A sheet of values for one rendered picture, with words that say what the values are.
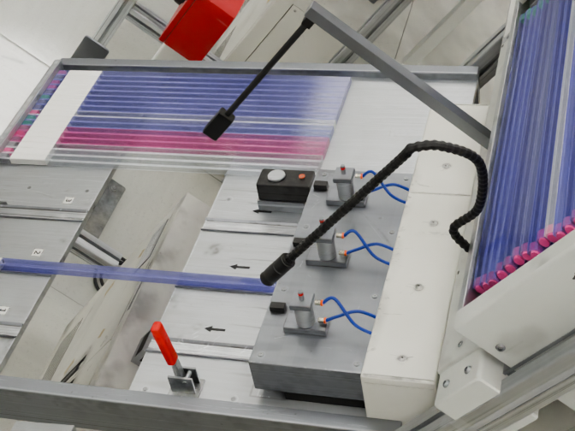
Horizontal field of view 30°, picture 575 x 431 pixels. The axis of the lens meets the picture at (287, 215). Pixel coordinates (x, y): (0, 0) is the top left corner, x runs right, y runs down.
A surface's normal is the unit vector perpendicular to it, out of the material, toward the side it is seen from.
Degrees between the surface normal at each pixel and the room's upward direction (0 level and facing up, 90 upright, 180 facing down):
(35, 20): 0
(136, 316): 0
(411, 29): 0
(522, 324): 90
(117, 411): 90
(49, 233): 42
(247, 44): 90
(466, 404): 90
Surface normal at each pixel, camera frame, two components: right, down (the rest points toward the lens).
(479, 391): -0.25, 0.67
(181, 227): 0.54, -0.51
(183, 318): -0.15, -0.75
